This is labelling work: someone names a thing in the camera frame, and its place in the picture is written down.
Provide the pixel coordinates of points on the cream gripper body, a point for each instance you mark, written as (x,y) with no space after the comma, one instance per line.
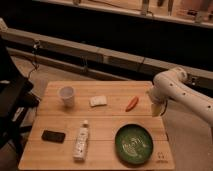
(157,109)

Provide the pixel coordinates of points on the red pepper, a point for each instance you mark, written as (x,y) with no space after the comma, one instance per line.
(132,104)

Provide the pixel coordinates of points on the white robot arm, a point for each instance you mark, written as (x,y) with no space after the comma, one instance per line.
(171,84)

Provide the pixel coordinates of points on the white plastic bottle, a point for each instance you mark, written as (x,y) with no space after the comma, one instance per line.
(81,143)

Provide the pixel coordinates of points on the black smartphone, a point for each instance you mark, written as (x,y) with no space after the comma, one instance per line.
(52,136)

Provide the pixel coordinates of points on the black chair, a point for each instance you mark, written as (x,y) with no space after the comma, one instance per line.
(15,100)

